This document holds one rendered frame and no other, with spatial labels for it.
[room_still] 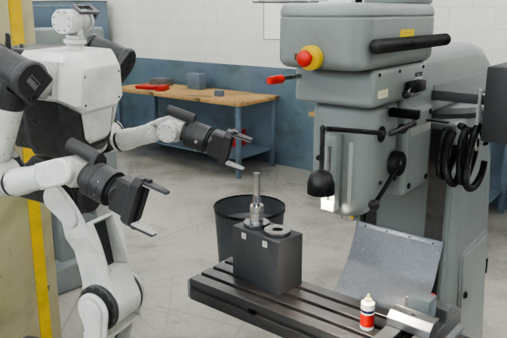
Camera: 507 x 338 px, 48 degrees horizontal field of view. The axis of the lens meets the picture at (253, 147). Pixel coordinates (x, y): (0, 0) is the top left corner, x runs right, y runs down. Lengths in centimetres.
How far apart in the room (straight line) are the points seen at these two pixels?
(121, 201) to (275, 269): 71
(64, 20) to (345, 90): 77
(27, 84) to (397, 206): 126
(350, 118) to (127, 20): 741
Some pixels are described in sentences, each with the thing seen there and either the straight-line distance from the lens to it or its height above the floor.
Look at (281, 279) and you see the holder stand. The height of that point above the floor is 102.
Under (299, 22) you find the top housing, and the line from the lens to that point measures 143.
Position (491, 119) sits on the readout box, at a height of 158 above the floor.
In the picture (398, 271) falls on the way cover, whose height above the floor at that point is 100.
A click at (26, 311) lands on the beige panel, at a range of 316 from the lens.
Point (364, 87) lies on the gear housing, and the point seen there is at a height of 168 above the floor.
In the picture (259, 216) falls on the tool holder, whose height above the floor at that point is 119.
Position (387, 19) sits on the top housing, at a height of 185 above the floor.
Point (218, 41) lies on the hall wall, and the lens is 751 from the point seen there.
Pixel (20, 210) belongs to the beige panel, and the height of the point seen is 94.
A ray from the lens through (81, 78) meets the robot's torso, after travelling 159.
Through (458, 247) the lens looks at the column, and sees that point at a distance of 207.
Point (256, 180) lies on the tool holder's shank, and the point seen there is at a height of 132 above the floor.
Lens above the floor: 187
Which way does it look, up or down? 14 degrees down
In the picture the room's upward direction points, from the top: straight up
